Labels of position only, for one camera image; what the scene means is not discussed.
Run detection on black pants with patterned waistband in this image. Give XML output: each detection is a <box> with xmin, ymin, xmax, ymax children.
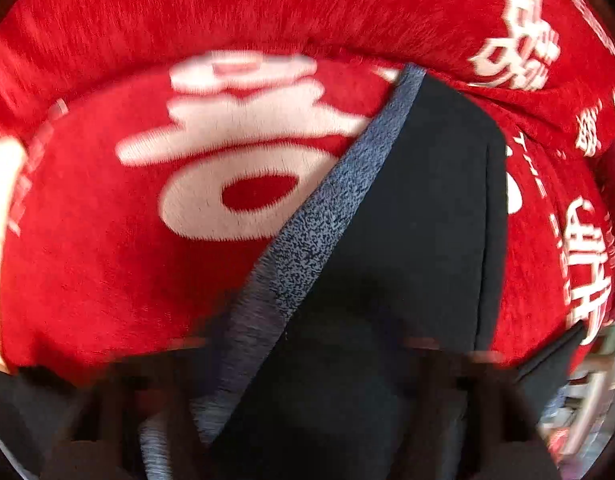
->
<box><xmin>140</xmin><ymin>66</ymin><xmax>581</xmax><ymax>479</ymax></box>

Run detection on red blanket with white characters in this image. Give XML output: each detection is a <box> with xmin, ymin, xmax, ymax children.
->
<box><xmin>0</xmin><ymin>55</ymin><xmax>614</xmax><ymax>382</ymax></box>

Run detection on red pillow with white characters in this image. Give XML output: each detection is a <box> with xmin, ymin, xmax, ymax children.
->
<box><xmin>0</xmin><ymin>0</ymin><xmax>615</xmax><ymax>154</ymax></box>

